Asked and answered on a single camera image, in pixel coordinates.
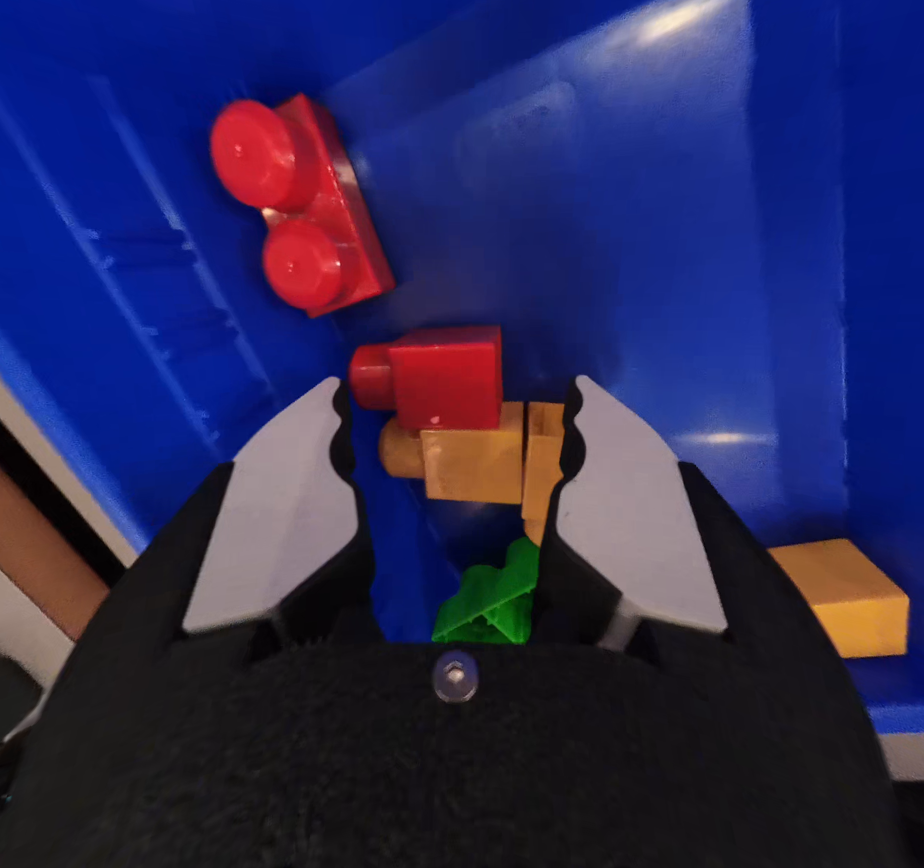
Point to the red single-stud toy block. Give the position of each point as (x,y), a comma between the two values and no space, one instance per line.
(447,377)

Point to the grey wooden-edged table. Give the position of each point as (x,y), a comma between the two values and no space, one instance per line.
(36,557)

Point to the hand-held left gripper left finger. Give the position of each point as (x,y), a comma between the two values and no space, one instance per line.
(274,521)

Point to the blue plastic bin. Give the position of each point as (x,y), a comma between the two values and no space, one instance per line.
(650,232)

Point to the pile of colourful toy blocks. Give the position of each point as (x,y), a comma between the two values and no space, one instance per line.
(325,182)

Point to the grey desk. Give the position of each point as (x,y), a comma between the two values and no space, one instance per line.
(43,463)

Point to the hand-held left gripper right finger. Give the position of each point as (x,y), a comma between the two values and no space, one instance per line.
(635,521)

